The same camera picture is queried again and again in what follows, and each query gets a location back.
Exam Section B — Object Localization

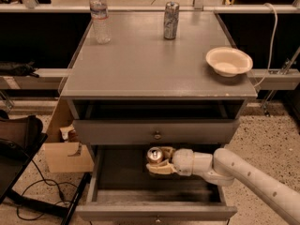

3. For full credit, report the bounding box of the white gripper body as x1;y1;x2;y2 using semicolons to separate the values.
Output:
172;149;194;176

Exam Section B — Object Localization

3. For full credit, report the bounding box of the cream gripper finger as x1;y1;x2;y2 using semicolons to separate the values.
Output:
146;159;176;175
161;146;176;160

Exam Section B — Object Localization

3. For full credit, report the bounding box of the orange soda can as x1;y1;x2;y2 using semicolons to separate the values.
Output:
146;147;164;164

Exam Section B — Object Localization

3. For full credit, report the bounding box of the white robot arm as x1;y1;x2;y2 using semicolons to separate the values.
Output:
146;146;300;225

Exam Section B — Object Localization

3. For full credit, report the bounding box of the grey open middle drawer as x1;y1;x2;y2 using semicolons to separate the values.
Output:
76;145;237;222

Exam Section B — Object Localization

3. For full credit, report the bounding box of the grey drawer cabinet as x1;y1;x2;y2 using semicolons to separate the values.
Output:
60;10;258;225

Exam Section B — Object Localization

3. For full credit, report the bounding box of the grey upper drawer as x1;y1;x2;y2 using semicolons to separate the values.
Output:
73;119;239;145

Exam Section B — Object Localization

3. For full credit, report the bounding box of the silver soda can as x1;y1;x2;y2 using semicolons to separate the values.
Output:
164;1;180;39

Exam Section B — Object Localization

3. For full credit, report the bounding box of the cardboard box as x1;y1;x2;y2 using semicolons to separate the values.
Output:
44;99;94;173

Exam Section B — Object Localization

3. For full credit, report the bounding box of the white paper bowl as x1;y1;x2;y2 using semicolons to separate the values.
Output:
205;47;253;77

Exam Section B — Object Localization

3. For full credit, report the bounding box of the brown bag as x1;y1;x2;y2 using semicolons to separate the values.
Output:
0;115;43;149

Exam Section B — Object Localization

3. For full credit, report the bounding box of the black chair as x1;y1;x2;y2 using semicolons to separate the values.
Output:
0;133;91;225

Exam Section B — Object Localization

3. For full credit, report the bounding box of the clear plastic water bottle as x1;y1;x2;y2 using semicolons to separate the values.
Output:
89;0;111;44

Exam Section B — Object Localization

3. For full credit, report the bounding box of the black floor cable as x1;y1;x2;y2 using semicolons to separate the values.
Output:
15;158;79;222

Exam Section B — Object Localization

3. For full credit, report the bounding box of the white hanging cable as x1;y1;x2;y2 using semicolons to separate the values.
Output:
252;2;278;89

